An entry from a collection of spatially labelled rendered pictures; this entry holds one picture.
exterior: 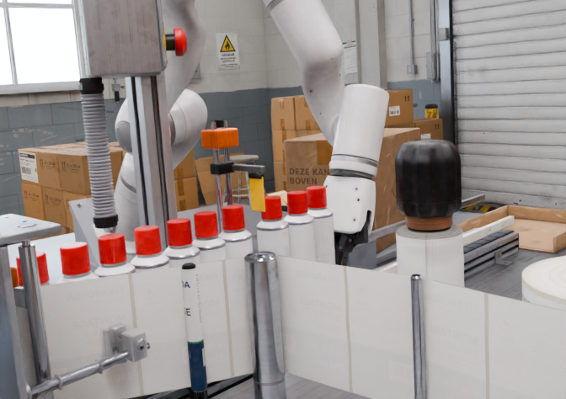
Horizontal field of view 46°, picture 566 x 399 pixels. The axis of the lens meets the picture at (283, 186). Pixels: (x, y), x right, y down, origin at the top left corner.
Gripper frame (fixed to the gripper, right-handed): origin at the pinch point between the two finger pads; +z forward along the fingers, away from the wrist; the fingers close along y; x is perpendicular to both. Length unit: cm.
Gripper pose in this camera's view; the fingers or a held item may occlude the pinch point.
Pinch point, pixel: (337, 262)
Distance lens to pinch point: 118.0
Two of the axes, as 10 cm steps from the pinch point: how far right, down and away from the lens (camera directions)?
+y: 7.2, 0.6, -6.9
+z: -1.7, 9.8, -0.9
